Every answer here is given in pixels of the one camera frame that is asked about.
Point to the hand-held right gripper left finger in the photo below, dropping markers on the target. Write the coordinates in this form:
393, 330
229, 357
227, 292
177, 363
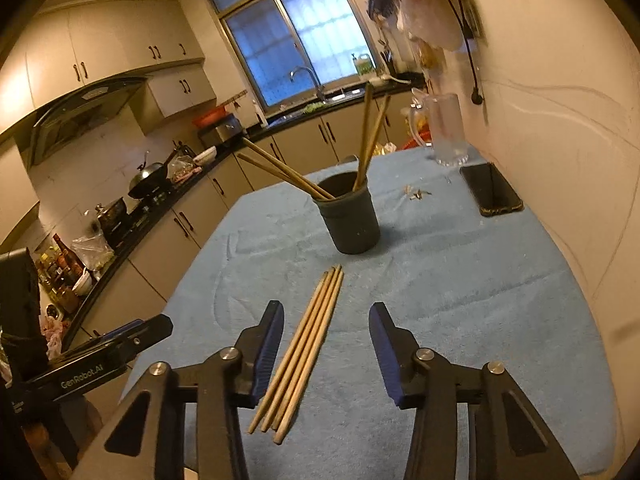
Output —
266, 355

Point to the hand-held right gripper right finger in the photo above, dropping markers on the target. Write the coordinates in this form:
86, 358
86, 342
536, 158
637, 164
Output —
387, 355

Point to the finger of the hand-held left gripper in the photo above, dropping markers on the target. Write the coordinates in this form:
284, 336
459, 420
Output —
145, 335

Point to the long wooden chopstick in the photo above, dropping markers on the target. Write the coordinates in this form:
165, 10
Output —
287, 167
312, 332
362, 135
376, 132
306, 332
316, 350
277, 176
300, 327

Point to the dark chopstick holder cup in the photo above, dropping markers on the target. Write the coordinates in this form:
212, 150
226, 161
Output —
347, 220

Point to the pink plastic bag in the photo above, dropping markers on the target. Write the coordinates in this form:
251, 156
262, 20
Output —
52, 327

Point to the group of sauce bottles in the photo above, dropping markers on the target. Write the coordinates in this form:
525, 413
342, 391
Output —
60, 270

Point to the small white bowl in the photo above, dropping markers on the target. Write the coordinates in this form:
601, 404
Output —
83, 282

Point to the beige base kitchen cabinets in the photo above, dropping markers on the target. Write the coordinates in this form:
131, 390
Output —
160, 250

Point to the clear plastic bag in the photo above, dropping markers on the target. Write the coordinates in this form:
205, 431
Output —
92, 252

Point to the blue towel table cover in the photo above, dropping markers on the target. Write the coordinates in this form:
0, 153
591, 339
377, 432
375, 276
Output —
450, 285

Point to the dark cooking pot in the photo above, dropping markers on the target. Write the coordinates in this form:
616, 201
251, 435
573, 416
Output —
112, 217

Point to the gas stove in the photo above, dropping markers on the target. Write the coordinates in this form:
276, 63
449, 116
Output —
147, 206

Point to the dark wok with lid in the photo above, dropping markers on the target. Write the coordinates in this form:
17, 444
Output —
150, 177

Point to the small metal bits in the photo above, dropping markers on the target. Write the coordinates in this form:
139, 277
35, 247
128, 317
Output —
416, 193

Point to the plastic bag with food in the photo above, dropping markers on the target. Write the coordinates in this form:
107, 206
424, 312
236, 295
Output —
182, 165

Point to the wide white bowl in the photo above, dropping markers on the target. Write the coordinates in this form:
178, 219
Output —
206, 156

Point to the black smartphone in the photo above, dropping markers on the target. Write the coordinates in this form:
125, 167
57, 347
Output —
490, 190

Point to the range hood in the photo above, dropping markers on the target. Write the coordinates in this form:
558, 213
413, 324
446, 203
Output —
80, 115

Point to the red plastic basket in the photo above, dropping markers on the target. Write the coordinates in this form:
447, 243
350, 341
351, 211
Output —
419, 140

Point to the metal countertop box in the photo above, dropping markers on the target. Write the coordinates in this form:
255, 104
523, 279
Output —
222, 131

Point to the black kitchen countertop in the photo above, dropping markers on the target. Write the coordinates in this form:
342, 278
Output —
260, 132

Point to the red plastic basin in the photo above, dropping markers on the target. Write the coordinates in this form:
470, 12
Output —
209, 117

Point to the clear glass pitcher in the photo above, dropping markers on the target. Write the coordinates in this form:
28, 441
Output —
447, 130

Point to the steel kitchen sink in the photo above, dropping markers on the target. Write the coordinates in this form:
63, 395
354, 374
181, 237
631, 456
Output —
300, 110

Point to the green cloth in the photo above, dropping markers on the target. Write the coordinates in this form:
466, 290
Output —
314, 108

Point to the white ladle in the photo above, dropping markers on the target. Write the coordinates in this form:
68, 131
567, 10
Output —
387, 80

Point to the chrome sink faucet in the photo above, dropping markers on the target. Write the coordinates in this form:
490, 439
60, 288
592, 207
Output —
310, 77

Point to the green dish soap bottle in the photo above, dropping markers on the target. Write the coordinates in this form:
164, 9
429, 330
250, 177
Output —
363, 66

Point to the kitchen window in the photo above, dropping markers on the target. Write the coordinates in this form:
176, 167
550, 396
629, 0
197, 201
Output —
295, 35

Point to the hanging clear plastic bags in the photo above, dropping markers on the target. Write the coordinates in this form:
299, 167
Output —
432, 17

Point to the small beige wall cabinet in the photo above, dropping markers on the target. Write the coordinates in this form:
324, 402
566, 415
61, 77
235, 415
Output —
182, 90

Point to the beige upper wall cabinets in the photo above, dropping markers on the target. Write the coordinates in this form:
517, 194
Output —
100, 45

